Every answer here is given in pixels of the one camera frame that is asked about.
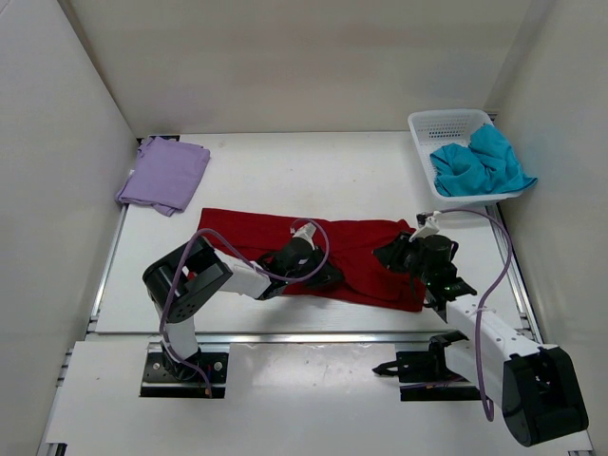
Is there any teal t-shirt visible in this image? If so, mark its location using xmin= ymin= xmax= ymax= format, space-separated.
xmin=429 ymin=123 xmax=538 ymax=198

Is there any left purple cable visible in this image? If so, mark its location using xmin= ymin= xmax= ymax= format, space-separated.
xmin=159 ymin=218 xmax=332 ymax=395

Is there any white plastic basket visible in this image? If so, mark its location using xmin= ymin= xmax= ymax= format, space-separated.
xmin=408 ymin=108 xmax=522 ymax=210

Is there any red t-shirt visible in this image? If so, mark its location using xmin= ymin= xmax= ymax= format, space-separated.
xmin=198 ymin=208 xmax=426 ymax=313

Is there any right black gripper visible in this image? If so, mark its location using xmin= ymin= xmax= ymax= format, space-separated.
xmin=372 ymin=233 xmax=433 ymax=286

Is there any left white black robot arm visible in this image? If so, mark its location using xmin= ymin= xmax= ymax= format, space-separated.
xmin=142 ymin=235 xmax=345 ymax=382

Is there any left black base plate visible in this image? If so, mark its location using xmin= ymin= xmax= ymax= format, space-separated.
xmin=140 ymin=343 xmax=229 ymax=399

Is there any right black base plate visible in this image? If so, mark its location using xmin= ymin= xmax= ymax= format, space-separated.
xmin=396 ymin=351 xmax=480 ymax=402

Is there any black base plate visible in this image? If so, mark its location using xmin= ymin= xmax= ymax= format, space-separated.
xmin=396 ymin=351 xmax=480 ymax=402
xmin=140 ymin=343 xmax=229 ymax=399

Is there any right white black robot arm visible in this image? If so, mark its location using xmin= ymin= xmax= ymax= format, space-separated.
xmin=373 ymin=233 xmax=589 ymax=447

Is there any purple t-shirt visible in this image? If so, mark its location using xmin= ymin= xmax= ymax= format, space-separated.
xmin=115 ymin=137 xmax=211 ymax=217

